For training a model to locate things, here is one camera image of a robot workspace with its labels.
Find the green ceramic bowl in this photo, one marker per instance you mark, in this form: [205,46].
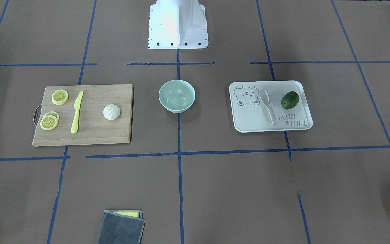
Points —
[177,96]

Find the lemon slice lower bottom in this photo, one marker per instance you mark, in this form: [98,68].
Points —
[52,113]

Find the yellow plastic knife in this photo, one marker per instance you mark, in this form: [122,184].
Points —
[77,105]

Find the lemon slice upper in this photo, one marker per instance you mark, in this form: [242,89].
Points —
[60,97]

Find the grey folded cloth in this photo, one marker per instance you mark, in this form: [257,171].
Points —
[120,229]

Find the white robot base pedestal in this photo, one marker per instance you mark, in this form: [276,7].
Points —
[177,24]

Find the white plastic spoon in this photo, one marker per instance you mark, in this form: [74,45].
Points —
[267,107]

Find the yellow sponge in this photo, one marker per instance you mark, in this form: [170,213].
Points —
[129,213]

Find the bamboo cutting board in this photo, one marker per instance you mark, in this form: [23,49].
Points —
[94,129]

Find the white bear tray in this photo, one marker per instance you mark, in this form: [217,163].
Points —
[247,110]

